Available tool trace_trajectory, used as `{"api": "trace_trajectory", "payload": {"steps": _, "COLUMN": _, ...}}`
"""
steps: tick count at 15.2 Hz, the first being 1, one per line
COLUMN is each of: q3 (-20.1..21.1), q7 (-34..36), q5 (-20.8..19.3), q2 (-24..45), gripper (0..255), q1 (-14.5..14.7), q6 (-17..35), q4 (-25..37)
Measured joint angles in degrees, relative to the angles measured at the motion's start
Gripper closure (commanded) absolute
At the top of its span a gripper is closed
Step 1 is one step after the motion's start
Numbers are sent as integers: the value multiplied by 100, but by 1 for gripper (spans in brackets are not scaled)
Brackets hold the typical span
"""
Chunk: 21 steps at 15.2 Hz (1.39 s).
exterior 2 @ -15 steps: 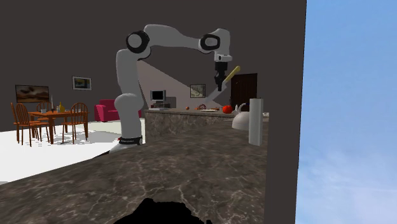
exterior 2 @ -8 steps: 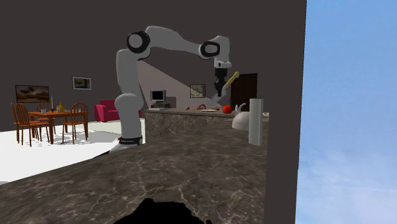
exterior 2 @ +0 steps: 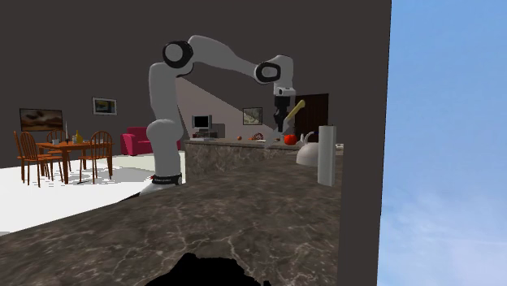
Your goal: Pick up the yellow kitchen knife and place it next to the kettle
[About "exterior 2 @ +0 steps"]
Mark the grey framed wall picture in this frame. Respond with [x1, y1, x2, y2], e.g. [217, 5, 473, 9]
[242, 106, 263, 127]

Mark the dark wooden door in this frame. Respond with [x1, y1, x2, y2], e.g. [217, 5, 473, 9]
[294, 93, 330, 143]

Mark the black irregular object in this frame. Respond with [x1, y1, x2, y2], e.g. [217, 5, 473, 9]
[143, 252, 273, 286]

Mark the wooden dining table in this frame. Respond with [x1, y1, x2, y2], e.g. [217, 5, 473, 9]
[36, 120, 115, 185]

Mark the white paper towel roll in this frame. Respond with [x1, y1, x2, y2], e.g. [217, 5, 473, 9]
[317, 124, 338, 188]

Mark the small framed wall picture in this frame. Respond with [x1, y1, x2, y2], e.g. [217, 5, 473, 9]
[92, 97, 118, 117]

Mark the television on stand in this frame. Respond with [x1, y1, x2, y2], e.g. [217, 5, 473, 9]
[191, 114, 227, 141]

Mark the wooden dining chair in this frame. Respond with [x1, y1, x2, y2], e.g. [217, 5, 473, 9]
[19, 131, 54, 189]
[12, 130, 27, 183]
[45, 128, 73, 173]
[77, 130, 115, 185]

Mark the red armchair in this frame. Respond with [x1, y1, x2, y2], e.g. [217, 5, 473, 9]
[119, 126, 182, 157]

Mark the wide dark landscape wall picture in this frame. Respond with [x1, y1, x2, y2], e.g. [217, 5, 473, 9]
[19, 107, 64, 133]

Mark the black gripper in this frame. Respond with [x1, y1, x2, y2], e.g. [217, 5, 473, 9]
[272, 94, 293, 134]

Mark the white kettle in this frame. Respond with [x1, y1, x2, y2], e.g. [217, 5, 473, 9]
[295, 131, 320, 167]

